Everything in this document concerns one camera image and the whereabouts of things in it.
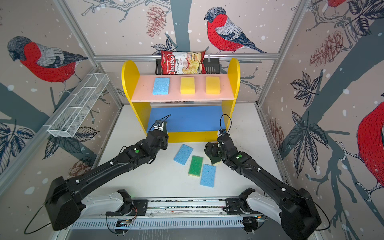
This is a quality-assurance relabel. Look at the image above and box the black wire basket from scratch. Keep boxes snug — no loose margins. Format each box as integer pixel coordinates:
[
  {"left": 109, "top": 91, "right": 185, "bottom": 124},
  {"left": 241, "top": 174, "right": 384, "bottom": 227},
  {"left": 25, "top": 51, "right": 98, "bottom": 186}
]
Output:
[{"left": 155, "top": 58, "right": 221, "bottom": 75}]

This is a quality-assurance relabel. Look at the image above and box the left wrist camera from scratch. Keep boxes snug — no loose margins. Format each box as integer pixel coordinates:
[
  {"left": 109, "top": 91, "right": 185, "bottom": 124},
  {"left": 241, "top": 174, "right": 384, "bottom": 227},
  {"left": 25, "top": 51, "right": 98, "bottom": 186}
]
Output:
[{"left": 153, "top": 120, "right": 167, "bottom": 133}]

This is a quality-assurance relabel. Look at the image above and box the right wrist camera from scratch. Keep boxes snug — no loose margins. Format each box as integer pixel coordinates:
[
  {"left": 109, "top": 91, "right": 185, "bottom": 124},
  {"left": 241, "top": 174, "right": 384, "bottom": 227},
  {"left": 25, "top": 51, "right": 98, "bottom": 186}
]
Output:
[{"left": 218, "top": 129, "right": 227, "bottom": 137}]

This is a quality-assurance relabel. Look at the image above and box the yellow sponge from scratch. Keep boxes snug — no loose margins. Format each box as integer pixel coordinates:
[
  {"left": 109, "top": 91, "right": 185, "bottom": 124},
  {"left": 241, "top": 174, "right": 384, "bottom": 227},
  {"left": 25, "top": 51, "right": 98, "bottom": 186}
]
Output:
[
  {"left": 206, "top": 77, "right": 221, "bottom": 95},
  {"left": 181, "top": 77, "right": 195, "bottom": 95}
]

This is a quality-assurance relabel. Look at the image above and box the red cassava chips bag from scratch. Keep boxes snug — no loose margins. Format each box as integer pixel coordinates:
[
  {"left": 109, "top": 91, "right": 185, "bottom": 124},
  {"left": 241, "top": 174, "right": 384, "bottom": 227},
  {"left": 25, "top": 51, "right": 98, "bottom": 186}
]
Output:
[{"left": 161, "top": 51, "right": 206, "bottom": 75}]

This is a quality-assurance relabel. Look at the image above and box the dark green wavy sponge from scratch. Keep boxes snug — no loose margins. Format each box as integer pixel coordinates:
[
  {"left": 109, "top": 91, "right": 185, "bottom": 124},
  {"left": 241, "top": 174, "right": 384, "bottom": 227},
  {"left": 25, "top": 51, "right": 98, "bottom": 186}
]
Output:
[{"left": 205, "top": 151, "right": 222, "bottom": 165}]

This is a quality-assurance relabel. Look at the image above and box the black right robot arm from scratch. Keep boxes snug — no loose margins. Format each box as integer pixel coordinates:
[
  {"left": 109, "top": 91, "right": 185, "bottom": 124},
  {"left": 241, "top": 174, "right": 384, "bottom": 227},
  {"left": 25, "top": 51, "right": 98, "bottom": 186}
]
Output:
[{"left": 205, "top": 134, "right": 322, "bottom": 240}]

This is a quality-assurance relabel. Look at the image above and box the yellow shelf with coloured boards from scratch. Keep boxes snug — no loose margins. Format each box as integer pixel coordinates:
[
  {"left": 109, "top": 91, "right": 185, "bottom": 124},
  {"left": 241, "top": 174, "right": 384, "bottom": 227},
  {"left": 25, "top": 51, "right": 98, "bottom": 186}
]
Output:
[{"left": 122, "top": 59, "right": 241, "bottom": 143}]

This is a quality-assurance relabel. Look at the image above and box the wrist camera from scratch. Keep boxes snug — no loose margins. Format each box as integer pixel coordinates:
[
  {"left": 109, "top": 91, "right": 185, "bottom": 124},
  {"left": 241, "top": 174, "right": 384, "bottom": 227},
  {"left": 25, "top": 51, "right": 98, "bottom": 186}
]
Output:
[
  {"left": 153, "top": 120, "right": 167, "bottom": 133},
  {"left": 218, "top": 129, "right": 227, "bottom": 137}
]

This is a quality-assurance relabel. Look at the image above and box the blue sponge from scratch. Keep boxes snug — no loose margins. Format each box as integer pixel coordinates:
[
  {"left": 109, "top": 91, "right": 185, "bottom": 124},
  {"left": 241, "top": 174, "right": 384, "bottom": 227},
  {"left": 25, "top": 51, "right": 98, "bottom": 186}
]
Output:
[
  {"left": 174, "top": 144, "right": 194, "bottom": 166},
  {"left": 153, "top": 78, "right": 170, "bottom": 95},
  {"left": 200, "top": 164, "right": 216, "bottom": 188}
]

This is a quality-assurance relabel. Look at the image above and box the aluminium rail base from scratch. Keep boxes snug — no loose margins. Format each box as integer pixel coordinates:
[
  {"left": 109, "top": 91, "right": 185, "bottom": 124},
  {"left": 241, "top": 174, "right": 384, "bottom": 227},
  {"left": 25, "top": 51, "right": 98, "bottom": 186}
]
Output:
[{"left": 61, "top": 196, "right": 313, "bottom": 232}]

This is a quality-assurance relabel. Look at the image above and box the white wire mesh tray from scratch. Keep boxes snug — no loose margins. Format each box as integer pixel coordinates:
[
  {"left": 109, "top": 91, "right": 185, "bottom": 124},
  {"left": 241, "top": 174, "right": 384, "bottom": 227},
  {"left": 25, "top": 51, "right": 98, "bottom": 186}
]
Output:
[{"left": 48, "top": 73, "right": 110, "bottom": 138}]

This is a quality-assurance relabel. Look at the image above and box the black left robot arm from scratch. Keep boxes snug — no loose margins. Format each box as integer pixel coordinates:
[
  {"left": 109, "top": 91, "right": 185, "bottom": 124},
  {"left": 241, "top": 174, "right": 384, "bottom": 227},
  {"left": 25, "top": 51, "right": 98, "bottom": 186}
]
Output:
[{"left": 45, "top": 130, "right": 169, "bottom": 231}]

